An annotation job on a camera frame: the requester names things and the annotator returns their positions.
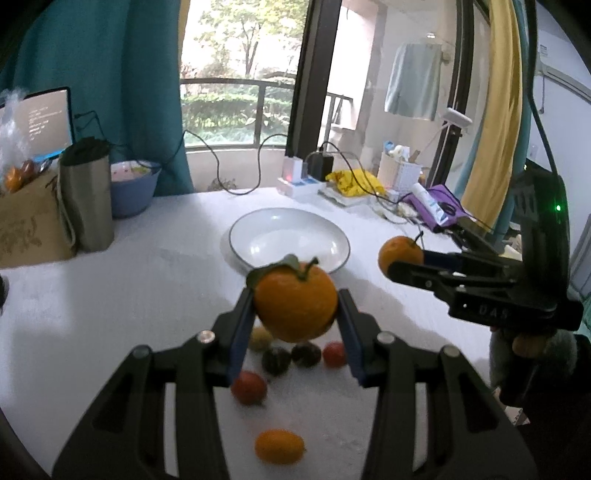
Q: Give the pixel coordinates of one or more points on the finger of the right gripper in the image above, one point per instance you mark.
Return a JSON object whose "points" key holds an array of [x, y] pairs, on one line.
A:
{"points": [[440, 282], [470, 262]]}

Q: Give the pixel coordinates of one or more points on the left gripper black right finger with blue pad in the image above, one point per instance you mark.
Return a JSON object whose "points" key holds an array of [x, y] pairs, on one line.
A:
{"points": [[435, 418]]}

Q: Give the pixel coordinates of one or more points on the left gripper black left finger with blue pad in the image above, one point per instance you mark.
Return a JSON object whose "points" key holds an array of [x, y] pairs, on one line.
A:
{"points": [[120, 436]]}

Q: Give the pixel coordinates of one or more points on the orange with stem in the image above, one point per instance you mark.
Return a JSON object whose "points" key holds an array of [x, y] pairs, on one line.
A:
{"points": [[400, 249]]}

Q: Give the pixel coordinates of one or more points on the red tomato fruit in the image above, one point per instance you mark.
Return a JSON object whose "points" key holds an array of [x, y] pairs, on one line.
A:
{"points": [[249, 388]]}

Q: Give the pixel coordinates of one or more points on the orange with green leaf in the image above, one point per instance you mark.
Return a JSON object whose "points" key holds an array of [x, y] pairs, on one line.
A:
{"points": [[295, 300]]}

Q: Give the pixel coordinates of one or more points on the dark purple fruit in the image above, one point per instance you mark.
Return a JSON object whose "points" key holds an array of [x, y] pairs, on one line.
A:
{"points": [[276, 361], [306, 355]]}

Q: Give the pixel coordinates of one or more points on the purple pouch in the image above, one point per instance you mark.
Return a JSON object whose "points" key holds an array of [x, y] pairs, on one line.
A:
{"points": [[448, 202]]}

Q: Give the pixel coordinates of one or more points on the white tube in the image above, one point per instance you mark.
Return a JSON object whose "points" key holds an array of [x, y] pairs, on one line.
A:
{"points": [[430, 204]]}

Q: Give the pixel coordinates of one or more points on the yellow curtain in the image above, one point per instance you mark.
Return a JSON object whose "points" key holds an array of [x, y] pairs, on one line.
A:
{"points": [[491, 165]]}

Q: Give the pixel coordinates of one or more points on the white woven basket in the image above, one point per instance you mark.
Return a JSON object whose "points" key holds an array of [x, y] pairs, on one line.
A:
{"points": [[396, 174]]}

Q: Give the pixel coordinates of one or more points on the small red fruit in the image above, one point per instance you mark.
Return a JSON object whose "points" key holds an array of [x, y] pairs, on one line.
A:
{"points": [[334, 355]]}

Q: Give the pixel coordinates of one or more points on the yellow cloth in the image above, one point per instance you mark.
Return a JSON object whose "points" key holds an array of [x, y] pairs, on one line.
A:
{"points": [[356, 183]]}

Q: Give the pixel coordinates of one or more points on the white desk lamp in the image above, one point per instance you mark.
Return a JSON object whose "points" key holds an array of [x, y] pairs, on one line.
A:
{"points": [[451, 117]]}

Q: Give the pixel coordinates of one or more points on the small orange kumquat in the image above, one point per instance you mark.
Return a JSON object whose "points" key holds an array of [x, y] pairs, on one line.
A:
{"points": [[279, 447]]}

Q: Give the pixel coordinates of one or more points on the white power strip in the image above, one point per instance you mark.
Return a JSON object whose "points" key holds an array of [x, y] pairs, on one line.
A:
{"points": [[302, 188]]}

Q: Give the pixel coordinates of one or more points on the black charger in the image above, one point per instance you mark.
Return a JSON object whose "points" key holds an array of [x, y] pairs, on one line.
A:
{"points": [[319, 165]]}

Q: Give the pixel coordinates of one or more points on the small yellow fruit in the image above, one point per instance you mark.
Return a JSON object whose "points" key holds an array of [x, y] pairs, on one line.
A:
{"points": [[260, 339]]}

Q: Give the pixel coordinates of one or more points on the hanging light blue towel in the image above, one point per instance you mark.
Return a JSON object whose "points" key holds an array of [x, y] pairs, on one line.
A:
{"points": [[414, 84]]}

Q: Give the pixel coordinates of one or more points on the white ceramic plate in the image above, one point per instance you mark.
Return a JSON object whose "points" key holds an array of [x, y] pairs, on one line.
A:
{"points": [[267, 235]]}

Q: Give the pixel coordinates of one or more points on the white charger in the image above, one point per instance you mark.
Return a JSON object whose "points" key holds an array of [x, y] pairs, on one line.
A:
{"points": [[292, 167]]}

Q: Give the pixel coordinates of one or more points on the brown paper bag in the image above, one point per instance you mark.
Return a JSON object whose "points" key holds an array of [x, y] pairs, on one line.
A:
{"points": [[35, 227]]}

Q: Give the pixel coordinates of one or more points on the blue plastic bowl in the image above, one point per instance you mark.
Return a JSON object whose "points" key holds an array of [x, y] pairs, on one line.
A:
{"points": [[132, 187]]}

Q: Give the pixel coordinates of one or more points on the silver grey bag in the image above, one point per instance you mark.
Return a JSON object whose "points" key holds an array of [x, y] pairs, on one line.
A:
{"points": [[84, 182]]}

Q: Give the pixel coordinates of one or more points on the balcony railing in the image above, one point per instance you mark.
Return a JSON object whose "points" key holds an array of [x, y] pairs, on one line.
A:
{"points": [[231, 113]]}

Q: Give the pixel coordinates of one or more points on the clear plastic bag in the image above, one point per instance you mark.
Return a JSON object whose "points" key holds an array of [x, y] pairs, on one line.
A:
{"points": [[15, 147]]}

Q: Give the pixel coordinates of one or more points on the laptop screen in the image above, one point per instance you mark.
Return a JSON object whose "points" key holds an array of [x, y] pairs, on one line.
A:
{"points": [[43, 120]]}

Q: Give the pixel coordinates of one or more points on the teal curtain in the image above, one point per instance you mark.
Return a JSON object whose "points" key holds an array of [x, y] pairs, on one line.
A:
{"points": [[119, 59]]}

